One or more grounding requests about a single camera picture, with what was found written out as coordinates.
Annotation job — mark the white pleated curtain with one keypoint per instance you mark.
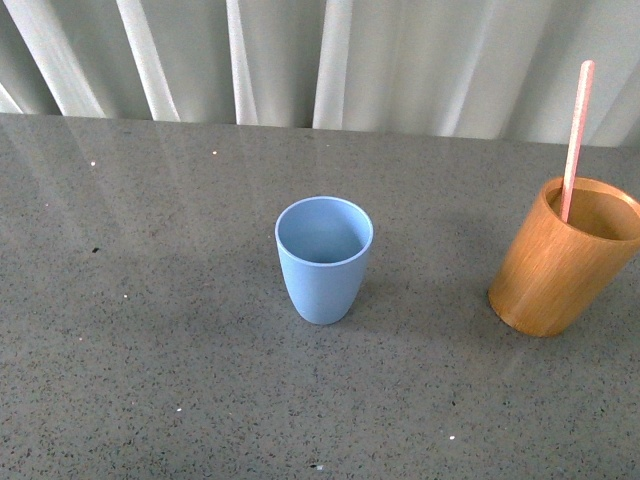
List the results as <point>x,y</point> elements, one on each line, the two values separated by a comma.
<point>479,69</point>

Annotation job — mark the bamboo chopstick holder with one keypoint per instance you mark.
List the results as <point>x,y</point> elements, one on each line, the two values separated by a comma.
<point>555,269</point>

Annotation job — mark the blue plastic cup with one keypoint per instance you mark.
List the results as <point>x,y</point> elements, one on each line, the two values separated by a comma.
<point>323,245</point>

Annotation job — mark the pink chopstick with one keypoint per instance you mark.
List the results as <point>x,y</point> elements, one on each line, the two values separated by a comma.
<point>583,93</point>

